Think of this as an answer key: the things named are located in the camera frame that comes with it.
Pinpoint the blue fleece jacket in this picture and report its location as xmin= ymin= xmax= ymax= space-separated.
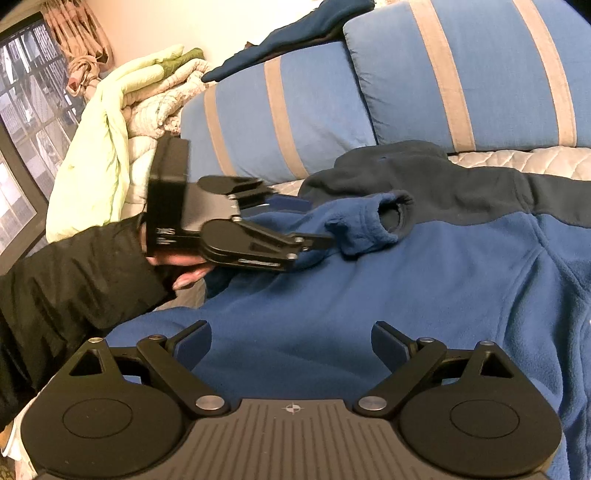
xmin=107 ymin=142 xmax=590 ymax=479

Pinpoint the person's left hand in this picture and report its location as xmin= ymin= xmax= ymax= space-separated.
xmin=146 ymin=253 xmax=214 ymax=291

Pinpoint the left blue striped pillow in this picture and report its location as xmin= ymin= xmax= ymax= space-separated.
xmin=181 ymin=42 xmax=377 ymax=185

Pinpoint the blue striped pillow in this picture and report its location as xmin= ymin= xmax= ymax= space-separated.
xmin=181 ymin=42 xmax=377 ymax=185
xmin=344 ymin=1 xmax=590 ymax=153

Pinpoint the green and beige comforter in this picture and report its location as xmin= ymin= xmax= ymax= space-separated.
xmin=45 ymin=46 xmax=209 ymax=242

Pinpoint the beige tied curtain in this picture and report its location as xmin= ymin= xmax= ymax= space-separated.
xmin=40 ymin=0 xmax=113 ymax=101

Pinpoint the dark blue garment behind pillows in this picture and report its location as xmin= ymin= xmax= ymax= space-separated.
xmin=201 ymin=0 xmax=375 ymax=83

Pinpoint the right blue striped pillow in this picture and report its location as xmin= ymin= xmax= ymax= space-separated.
xmin=344 ymin=1 xmax=590 ymax=153

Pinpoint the grey quilted bed cover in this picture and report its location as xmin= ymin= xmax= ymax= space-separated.
xmin=0 ymin=146 xmax=591 ymax=480

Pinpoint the window with dark frame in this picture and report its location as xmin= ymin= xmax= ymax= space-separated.
xmin=1 ymin=13 xmax=85 ymax=272

